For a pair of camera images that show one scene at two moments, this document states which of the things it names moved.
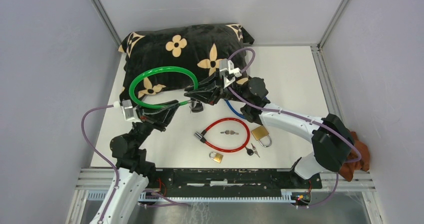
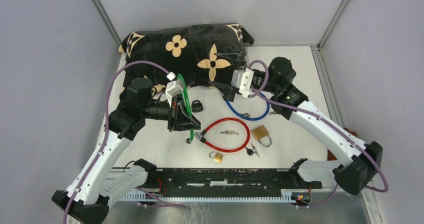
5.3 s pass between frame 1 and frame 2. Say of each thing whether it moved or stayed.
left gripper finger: moved
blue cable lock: stayed
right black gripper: moved
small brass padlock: stayed
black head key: stayed
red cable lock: stayed
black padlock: stayed
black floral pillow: stayed
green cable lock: moved
